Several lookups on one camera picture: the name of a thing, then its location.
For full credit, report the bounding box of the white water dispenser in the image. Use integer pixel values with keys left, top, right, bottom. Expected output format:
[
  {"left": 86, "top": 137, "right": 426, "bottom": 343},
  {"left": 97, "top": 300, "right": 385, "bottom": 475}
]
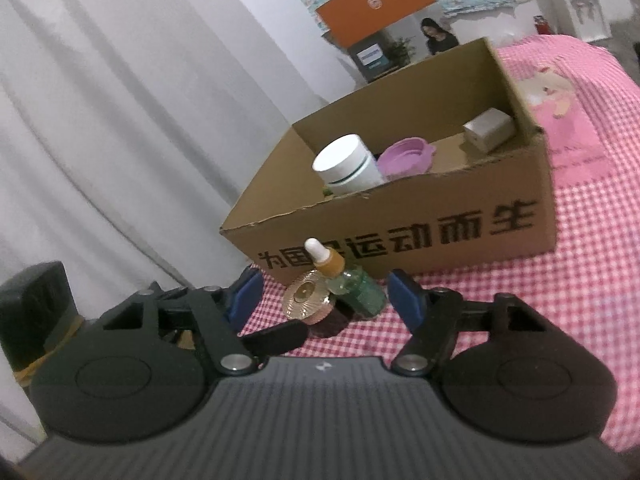
[{"left": 537, "top": 0, "right": 613, "bottom": 43}]

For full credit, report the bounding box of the white curtain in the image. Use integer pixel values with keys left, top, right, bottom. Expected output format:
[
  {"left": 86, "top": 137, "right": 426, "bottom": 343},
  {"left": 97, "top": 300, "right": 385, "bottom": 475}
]
[{"left": 0, "top": 0, "right": 366, "bottom": 441}]

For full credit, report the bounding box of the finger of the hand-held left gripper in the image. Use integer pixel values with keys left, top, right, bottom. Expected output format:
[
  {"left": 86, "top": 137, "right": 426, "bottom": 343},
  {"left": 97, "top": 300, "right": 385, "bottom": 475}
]
[{"left": 240, "top": 320, "right": 307, "bottom": 357}]

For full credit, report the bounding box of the white plastic bottle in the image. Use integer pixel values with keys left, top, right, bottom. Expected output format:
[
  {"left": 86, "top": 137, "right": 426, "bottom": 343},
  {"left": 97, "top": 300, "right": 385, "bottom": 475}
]
[{"left": 312, "top": 133, "right": 387, "bottom": 197}]

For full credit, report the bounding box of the purple plastic lid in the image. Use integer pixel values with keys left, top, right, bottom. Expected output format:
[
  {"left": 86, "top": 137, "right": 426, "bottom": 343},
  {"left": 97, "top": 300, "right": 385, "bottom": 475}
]
[{"left": 376, "top": 137, "right": 436, "bottom": 178}]

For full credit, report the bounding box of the white charger plug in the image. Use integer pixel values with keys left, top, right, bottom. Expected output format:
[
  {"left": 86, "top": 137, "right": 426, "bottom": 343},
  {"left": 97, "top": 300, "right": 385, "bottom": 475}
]
[{"left": 462, "top": 108, "right": 517, "bottom": 153}]

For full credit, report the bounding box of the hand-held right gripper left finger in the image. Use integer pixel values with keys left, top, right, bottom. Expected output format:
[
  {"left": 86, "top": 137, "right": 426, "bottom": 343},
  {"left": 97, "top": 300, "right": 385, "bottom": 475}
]
[{"left": 102, "top": 266, "right": 266, "bottom": 376}]

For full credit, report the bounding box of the green dropper bottle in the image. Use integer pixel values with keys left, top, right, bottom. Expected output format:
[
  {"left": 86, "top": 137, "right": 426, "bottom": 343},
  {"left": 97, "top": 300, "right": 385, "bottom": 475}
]
[{"left": 306, "top": 238, "right": 388, "bottom": 318}]

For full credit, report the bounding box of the gold lid jar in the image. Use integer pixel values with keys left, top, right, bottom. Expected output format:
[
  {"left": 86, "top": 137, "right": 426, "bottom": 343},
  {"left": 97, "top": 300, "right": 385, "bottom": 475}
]
[{"left": 283, "top": 269, "right": 353, "bottom": 338}]

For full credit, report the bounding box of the black cushioned wooden chair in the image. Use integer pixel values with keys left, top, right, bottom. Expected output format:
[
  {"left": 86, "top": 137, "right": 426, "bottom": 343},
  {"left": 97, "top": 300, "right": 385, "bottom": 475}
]
[{"left": 0, "top": 260, "right": 86, "bottom": 386}]

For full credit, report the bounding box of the orange printed product box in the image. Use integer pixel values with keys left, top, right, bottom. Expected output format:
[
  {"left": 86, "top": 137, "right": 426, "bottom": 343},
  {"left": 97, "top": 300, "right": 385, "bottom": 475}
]
[{"left": 315, "top": 0, "right": 461, "bottom": 83}]

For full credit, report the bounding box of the brown cardboard box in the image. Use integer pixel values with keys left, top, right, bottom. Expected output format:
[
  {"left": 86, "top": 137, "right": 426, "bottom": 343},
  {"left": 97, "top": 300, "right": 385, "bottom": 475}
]
[{"left": 220, "top": 36, "right": 558, "bottom": 288}]

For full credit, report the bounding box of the pink checkered cloth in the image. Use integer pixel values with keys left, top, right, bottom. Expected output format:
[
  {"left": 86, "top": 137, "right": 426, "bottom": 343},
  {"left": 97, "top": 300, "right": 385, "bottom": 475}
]
[{"left": 237, "top": 35, "right": 640, "bottom": 453}]

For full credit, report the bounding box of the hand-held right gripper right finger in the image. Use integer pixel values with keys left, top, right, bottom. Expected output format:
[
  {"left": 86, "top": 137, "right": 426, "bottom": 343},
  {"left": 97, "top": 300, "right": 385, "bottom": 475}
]
[{"left": 387, "top": 268, "right": 546, "bottom": 376}]

